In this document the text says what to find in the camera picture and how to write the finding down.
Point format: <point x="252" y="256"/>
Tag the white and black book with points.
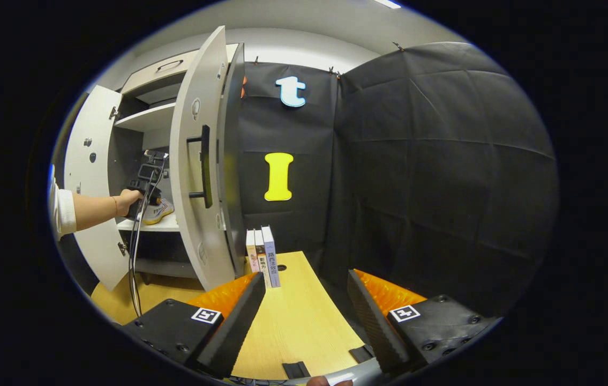
<point x="262" y="262"/>

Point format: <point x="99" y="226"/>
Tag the white cabinet drawer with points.
<point x="148" y="80"/>

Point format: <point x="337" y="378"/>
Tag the lavender book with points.
<point x="271" y="257"/>

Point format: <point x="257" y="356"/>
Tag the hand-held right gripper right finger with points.
<point x="376" y="327"/>

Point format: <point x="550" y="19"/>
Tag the white shoe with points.
<point x="160" y="212"/>

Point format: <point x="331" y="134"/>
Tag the black cloth clip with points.
<point x="398" y="46"/>
<point x="334" y="72"/>

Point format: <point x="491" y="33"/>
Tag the white and orange book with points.
<point x="252" y="252"/>

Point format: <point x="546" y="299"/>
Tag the black bracket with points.
<point x="295" y="370"/>
<point x="361" y="354"/>

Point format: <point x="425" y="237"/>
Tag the white shoe cabinet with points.
<point x="148" y="120"/>

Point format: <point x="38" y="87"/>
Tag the white shoe cabinet door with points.
<point x="92" y="241"/>
<point x="186" y="225"/>

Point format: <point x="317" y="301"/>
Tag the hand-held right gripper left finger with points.
<point x="229" y="332"/>

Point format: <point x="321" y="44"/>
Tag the ceiling light strip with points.
<point x="388" y="3"/>

